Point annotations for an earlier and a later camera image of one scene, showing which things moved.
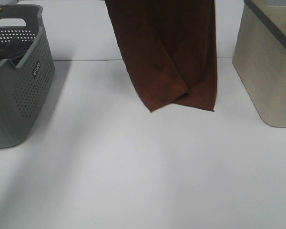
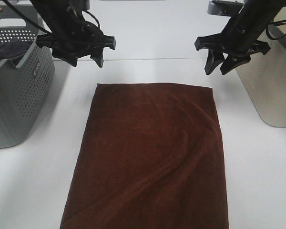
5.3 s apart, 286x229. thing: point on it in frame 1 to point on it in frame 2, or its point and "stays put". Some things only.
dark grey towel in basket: (13, 50) stays put
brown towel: (169, 46) to (151, 159)
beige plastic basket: (264, 57) stays put
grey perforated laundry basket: (18, 94) stays put
